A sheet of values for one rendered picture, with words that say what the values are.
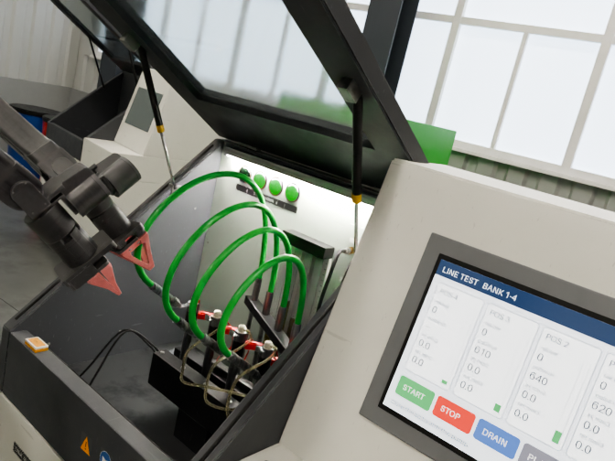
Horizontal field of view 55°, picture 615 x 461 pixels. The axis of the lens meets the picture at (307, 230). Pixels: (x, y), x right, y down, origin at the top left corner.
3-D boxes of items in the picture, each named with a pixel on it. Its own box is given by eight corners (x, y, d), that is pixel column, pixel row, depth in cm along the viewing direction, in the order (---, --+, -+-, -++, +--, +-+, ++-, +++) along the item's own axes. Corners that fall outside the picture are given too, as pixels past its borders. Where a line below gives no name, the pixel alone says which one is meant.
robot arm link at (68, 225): (16, 212, 93) (24, 222, 88) (51, 184, 95) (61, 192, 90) (45, 242, 97) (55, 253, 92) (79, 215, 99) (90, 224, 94)
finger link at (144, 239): (154, 253, 125) (127, 220, 121) (168, 258, 120) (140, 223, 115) (130, 275, 123) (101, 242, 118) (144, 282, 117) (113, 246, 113)
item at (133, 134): (1, 231, 485) (31, -23, 442) (127, 233, 558) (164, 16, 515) (53, 293, 393) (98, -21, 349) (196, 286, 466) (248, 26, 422)
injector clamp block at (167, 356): (142, 409, 141) (153, 350, 138) (176, 398, 149) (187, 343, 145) (238, 491, 121) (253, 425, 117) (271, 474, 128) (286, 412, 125)
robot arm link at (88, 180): (-9, 177, 91) (5, 192, 84) (53, 131, 94) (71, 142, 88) (44, 230, 98) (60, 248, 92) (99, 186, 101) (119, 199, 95)
